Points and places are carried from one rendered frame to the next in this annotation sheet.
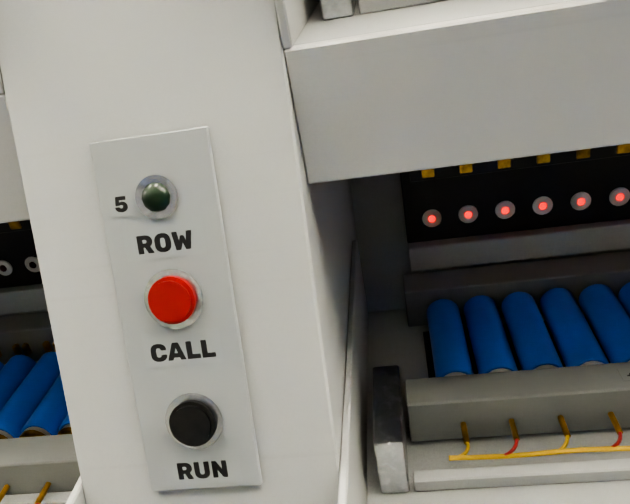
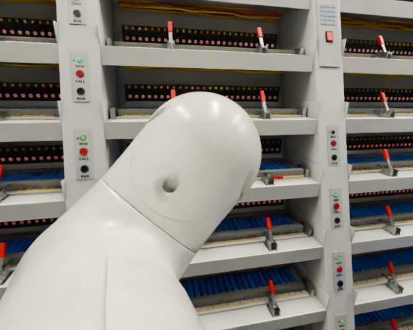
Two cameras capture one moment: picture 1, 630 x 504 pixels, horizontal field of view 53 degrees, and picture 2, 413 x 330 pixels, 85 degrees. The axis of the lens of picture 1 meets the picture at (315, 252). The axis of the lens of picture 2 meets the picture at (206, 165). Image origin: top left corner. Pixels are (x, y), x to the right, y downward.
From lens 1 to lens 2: 0.72 m
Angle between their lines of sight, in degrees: 21
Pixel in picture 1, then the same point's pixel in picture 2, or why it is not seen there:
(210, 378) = (335, 152)
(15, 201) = (313, 131)
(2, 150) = (314, 125)
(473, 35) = (360, 120)
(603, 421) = (358, 169)
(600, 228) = not seen: hidden behind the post
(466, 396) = not seen: hidden behind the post
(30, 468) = (295, 171)
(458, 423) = not seen: hidden behind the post
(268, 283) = (341, 142)
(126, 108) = (330, 122)
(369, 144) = (349, 129)
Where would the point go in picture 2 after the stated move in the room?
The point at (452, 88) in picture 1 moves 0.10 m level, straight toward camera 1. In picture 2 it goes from (357, 125) to (385, 118)
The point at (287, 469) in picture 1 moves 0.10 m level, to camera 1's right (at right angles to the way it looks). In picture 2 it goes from (342, 164) to (366, 162)
